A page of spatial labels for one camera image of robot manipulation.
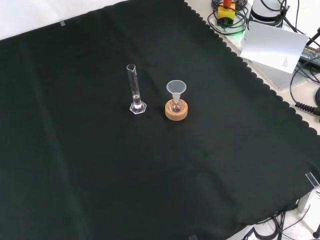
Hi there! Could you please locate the clear glass graduated cylinder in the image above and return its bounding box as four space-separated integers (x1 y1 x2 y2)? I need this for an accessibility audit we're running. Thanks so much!
126 64 148 115

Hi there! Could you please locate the small round-bottom glass flask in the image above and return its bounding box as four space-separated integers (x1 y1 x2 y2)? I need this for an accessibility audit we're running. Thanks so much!
169 98 182 114

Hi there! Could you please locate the translucent plastic funnel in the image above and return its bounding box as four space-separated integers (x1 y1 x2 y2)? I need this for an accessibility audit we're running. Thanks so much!
166 79 187 105

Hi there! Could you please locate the black bench cloth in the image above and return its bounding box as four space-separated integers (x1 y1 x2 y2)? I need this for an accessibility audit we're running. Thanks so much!
0 0 320 240

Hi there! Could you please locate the yellow stop button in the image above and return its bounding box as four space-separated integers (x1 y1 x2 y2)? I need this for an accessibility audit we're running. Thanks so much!
216 0 237 27

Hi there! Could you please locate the pale board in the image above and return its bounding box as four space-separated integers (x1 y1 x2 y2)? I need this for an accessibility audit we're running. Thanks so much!
239 20 310 75

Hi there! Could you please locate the black power adapter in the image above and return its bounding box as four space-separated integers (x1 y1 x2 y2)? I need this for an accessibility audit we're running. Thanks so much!
301 46 320 65

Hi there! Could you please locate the black tripod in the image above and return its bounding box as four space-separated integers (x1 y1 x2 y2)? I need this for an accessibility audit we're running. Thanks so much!
312 219 320 239

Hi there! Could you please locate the cork ring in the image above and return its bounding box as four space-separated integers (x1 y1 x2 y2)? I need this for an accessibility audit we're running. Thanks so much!
164 99 189 122

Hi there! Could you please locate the looped black cable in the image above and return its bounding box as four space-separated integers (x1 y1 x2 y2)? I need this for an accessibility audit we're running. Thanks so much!
206 0 251 35

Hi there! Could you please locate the black cable with ribbed sleeve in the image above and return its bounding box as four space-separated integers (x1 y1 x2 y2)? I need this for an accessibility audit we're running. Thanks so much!
289 63 320 116

